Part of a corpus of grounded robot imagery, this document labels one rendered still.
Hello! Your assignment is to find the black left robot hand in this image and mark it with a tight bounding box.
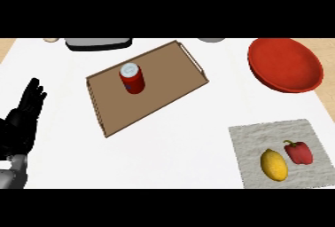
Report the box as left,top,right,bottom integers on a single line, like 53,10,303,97
0,77,49,162

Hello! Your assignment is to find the grey placemat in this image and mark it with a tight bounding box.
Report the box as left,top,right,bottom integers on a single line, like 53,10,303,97
228,118,335,190

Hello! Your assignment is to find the yellow lemon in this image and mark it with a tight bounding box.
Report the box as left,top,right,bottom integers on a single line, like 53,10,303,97
260,148,290,183

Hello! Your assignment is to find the red bowl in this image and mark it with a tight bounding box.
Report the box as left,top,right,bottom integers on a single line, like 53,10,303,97
248,38,325,94

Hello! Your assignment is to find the red can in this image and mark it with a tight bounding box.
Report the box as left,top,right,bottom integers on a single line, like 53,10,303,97
120,62,146,95

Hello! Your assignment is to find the brown wooden tray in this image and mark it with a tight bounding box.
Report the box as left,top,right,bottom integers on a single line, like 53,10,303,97
86,40,211,138

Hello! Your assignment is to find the black and grey appliance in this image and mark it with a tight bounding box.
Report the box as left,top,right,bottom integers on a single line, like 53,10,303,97
64,38,133,52

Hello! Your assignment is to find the grey round object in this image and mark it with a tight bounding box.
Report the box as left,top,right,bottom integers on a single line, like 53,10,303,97
197,38,228,43

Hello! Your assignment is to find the red bell pepper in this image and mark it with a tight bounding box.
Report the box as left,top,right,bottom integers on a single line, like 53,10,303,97
284,139,315,166

